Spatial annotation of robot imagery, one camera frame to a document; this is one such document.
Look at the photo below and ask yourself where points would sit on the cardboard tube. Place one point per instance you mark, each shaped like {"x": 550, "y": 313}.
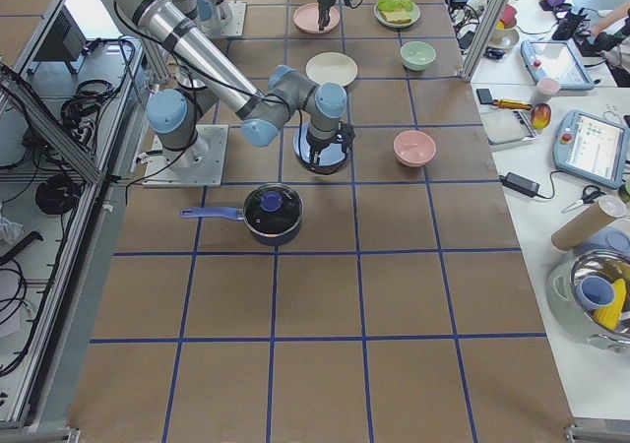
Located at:
{"x": 606, "y": 210}

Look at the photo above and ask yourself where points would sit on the white cup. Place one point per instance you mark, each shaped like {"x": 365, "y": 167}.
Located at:
{"x": 545, "y": 89}

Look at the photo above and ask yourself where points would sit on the blue plate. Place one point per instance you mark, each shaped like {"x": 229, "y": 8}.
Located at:
{"x": 330, "y": 160}

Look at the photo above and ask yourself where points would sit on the green plate with food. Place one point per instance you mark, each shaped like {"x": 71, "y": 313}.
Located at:
{"x": 415, "y": 14}

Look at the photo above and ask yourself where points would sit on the scissors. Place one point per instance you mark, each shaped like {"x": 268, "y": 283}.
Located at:
{"x": 589, "y": 195}

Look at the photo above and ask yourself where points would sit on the bread slice on plate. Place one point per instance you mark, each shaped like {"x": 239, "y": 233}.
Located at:
{"x": 397, "y": 17}

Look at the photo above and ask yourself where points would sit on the black power adapter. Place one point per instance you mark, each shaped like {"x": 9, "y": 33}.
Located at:
{"x": 520, "y": 184}

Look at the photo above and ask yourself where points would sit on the bowl with toy fruit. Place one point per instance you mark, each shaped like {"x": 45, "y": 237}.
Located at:
{"x": 507, "y": 22}

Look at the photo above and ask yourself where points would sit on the white plate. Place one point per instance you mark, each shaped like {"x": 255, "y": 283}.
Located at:
{"x": 331, "y": 67}

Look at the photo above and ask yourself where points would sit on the blue saucepan with lid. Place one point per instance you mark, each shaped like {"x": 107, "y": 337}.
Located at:
{"x": 272, "y": 213}

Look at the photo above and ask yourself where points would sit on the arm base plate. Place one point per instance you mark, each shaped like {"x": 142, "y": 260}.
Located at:
{"x": 201, "y": 165}
{"x": 225, "y": 20}

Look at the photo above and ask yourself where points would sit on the pink bowl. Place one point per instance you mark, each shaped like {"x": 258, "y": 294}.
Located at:
{"x": 414, "y": 148}

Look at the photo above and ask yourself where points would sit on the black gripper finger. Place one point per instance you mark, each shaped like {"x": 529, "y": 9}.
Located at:
{"x": 323, "y": 21}
{"x": 315, "y": 158}

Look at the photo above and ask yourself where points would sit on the green lettuce leaf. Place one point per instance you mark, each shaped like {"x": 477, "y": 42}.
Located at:
{"x": 394, "y": 5}

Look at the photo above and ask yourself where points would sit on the green bowl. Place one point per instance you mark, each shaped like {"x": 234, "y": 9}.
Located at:
{"x": 417, "y": 55}

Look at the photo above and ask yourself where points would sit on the kitchen scale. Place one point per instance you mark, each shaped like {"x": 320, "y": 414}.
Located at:
{"x": 506, "y": 128}

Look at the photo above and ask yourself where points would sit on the teach pendant tablet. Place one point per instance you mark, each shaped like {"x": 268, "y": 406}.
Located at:
{"x": 591, "y": 147}
{"x": 558, "y": 61}

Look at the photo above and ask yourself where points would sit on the steel bowl with toys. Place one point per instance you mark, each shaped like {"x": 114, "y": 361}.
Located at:
{"x": 589, "y": 298}

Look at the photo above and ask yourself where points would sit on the pink plate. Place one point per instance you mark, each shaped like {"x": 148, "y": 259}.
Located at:
{"x": 306, "y": 18}

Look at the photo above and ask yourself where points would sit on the teach pendant tablet near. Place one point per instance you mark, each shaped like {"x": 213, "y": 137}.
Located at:
{"x": 591, "y": 147}

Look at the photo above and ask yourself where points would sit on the teach pendant tablet far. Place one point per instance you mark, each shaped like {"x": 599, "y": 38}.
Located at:
{"x": 558, "y": 61}

